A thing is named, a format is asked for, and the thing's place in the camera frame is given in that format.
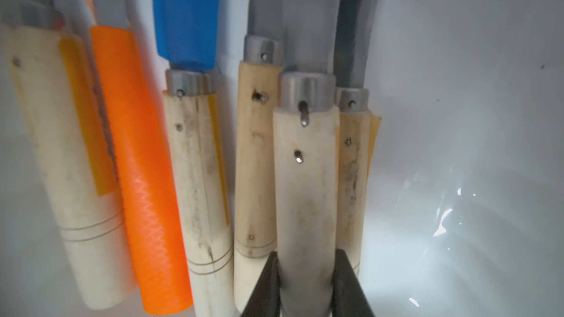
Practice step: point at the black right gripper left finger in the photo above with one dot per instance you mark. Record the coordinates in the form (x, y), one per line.
(265, 299)

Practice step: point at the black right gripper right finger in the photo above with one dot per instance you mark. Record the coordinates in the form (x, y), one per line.
(348, 297)

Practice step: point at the orange collar sickle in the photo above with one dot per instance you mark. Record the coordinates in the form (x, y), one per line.
(143, 163)

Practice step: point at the white plastic storage box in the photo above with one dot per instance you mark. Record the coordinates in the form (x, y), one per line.
(464, 212)

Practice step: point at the wooden handle sickle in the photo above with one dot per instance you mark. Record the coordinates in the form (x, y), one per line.
(358, 125)
(255, 234)

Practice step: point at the blue blade sickle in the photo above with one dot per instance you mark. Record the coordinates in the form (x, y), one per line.
(186, 33)

